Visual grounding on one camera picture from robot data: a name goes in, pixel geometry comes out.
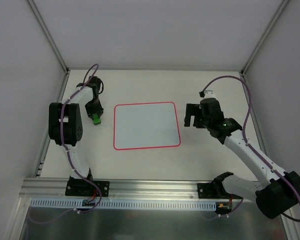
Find green bone-shaped eraser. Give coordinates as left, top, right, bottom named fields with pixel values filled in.
left=91, top=114, right=101, bottom=125

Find pink-framed whiteboard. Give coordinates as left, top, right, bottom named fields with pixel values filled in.
left=113, top=101, right=181, bottom=151

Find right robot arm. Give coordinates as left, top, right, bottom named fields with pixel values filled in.
left=184, top=97, right=300, bottom=219

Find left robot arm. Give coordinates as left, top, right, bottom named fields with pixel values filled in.
left=48, top=84, right=104, bottom=196

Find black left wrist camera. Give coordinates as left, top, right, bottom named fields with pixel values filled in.
left=87, top=76, right=104, bottom=96

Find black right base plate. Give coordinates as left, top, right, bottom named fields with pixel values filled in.
left=196, top=182, right=242, bottom=200

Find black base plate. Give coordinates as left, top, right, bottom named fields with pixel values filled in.
left=196, top=182, right=242, bottom=200
left=65, top=177, right=110, bottom=197

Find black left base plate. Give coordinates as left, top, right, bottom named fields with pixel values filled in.
left=65, top=177, right=110, bottom=197

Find aluminium front rail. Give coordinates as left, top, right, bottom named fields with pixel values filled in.
left=19, top=177, right=199, bottom=201

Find white slotted cable duct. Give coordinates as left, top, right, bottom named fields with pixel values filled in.
left=29, top=198, right=217, bottom=212

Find aluminium left corner post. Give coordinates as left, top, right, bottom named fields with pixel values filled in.
left=25, top=0, right=69, bottom=73

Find aluminium corner post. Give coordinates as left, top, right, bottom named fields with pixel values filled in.
left=240, top=0, right=291, bottom=76
left=25, top=0, right=69, bottom=73

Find aluminium right corner post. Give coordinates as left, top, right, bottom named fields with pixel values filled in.
left=240, top=0, right=291, bottom=76

